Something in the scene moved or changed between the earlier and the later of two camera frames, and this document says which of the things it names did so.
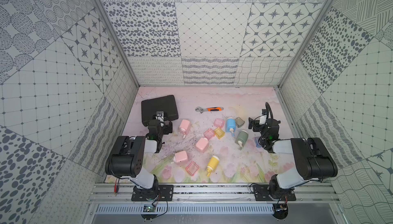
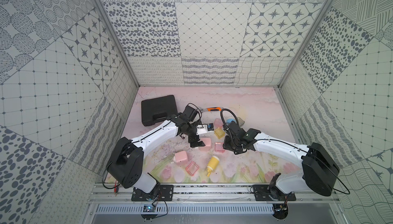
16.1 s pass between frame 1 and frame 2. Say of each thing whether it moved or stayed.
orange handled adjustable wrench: stayed
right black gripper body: moved
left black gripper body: moved
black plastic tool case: stayed
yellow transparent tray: stayed
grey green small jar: stayed
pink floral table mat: stayed
